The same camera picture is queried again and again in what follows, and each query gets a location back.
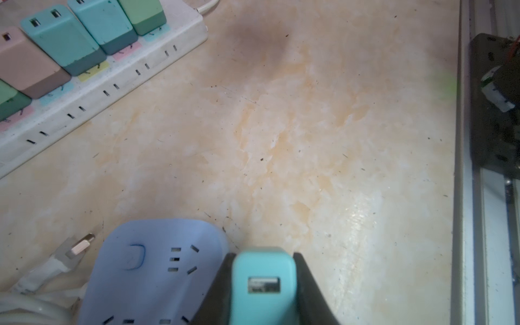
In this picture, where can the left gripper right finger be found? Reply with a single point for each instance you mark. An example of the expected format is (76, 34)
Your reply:
(311, 304)

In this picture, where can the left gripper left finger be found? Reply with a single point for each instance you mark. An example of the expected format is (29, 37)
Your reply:
(216, 306)

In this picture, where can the teal plug adapter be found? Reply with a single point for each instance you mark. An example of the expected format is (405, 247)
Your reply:
(264, 287)
(64, 39)
(106, 22)

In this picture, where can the blue square power strip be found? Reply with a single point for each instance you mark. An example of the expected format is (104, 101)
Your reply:
(155, 271)

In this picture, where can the long white power strip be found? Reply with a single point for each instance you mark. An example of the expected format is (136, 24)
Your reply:
(48, 119)

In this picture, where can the green plug adapter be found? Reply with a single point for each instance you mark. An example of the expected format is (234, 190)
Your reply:
(11, 100)
(144, 15)

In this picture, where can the pink plug adapter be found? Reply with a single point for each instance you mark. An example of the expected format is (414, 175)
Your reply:
(26, 67)

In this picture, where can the teal plug adapter front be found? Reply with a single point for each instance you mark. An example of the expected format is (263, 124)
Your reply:
(64, 39)

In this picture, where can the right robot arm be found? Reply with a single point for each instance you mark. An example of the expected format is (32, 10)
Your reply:
(500, 85)

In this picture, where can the aluminium front rail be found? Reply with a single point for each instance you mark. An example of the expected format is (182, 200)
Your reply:
(485, 249)

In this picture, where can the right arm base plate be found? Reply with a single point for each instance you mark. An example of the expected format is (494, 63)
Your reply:
(494, 134)

